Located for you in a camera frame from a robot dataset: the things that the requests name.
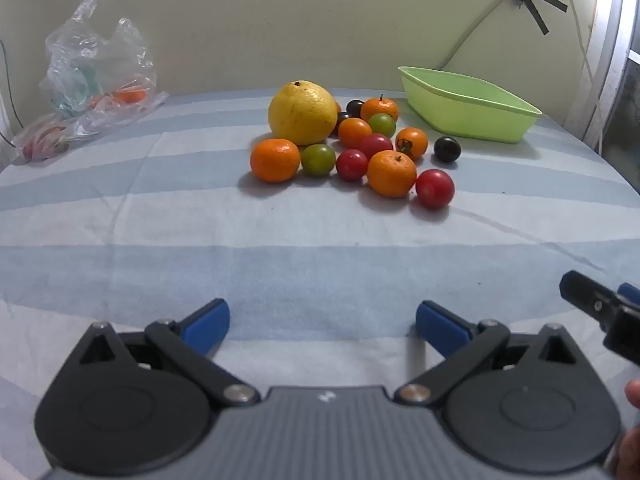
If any red tomato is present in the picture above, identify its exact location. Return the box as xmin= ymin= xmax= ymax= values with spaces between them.
xmin=335 ymin=149 xmax=369 ymax=183
xmin=415 ymin=168 xmax=456 ymax=210
xmin=357 ymin=133 xmax=394 ymax=160

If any light green plastic basin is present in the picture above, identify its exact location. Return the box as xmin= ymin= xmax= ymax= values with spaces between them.
xmin=398 ymin=65 xmax=544 ymax=144

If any orange tomato with green calyx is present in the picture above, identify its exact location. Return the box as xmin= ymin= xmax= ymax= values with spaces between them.
xmin=395 ymin=127 xmax=429 ymax=160

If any blue striped cloth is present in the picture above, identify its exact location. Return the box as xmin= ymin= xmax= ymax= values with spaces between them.
xmin=0 ymin=87 xmax=640 ymax=480

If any plastic bag of red fruit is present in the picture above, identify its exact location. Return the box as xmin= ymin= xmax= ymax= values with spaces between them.
xmin=12 ymin=112 xmax=75 ymax=164

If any window with white frame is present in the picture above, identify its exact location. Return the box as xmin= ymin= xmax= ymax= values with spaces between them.
xmin=564 ymin=0 xmax=640 ymax=162

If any large yellow grapefruit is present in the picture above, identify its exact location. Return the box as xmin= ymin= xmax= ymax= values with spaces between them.
xmin=268 ymin=80 xmax=339 ymax=146

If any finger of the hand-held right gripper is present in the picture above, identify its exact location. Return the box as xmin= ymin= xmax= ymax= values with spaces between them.
xmin=616 ymin=282 xmax=640 ymax=308
xmin=559 ymin=270 xmax=640 ymax=367

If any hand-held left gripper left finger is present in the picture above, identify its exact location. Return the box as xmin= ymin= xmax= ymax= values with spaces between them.
xmin=50 ymin=298 xmax=262 ymax=408

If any mandarin orange with stem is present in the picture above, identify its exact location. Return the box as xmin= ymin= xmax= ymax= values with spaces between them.
xmin=360 ymin=94 xmax=400 ymax=124

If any person's right hand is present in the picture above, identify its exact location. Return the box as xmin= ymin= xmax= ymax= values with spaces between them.
xmin=613 ymin=379 xmax=640 ymax=480

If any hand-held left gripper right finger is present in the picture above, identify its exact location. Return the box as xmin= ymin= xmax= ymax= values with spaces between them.
xmin=394 ymin=300 xmax=604 ymax=407

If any white cable under tape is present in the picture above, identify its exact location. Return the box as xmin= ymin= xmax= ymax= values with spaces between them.
xmin=439 ymin=0 xmax=518 ymax=72

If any white hanging cable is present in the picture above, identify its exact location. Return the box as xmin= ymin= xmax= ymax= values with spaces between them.
xmin=554 ymin=0 xmax=611 ymax=153

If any thin black cable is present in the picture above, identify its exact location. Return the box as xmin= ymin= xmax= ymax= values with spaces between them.
xmin=0 ymin=40 xmax=24 ymax=148

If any clear plastic bag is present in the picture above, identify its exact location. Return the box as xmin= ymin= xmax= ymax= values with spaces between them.
xmin=39 ymin=0 xmax=169 ymax=134

